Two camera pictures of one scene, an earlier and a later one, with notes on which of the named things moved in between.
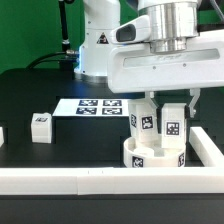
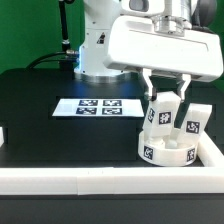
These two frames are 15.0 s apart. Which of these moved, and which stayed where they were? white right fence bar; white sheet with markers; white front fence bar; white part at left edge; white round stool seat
Moved: white round stool seat
Stayed: white right fence bar; white sheet with markers; white front fence bar; white part at left edge
